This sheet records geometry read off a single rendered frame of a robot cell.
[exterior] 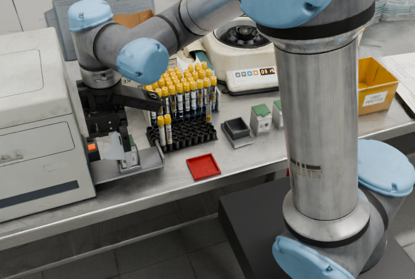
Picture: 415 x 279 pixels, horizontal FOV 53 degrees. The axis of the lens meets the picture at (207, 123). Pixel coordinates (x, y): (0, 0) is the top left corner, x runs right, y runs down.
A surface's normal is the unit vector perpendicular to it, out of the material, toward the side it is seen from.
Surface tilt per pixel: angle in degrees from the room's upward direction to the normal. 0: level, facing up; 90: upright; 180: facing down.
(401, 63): 1
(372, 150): 7
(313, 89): 86
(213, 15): 108
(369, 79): 90
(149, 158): 0
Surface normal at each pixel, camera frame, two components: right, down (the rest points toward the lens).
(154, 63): 0.76, 0.43
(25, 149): 0.34, 0.62
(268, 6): -0.66, 0.42
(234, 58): 0.13, 0.66
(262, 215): 0.02, -0.70
